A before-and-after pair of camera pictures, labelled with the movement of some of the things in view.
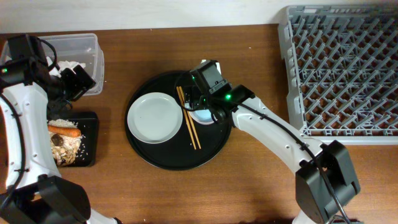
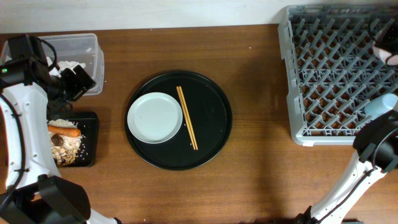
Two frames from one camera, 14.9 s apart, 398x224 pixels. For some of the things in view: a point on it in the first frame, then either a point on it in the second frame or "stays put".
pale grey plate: (155, 117) stays put
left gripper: (79, 86) stays put
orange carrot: (64, 131) stays put
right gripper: (196, 90) → (387, 37)
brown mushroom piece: (57, 140) stays put
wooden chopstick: (194, 147) stays put
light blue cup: (202, 116) → (380, 105)
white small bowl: (203, 116) → (387, 58)
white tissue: (62, 65) stays put
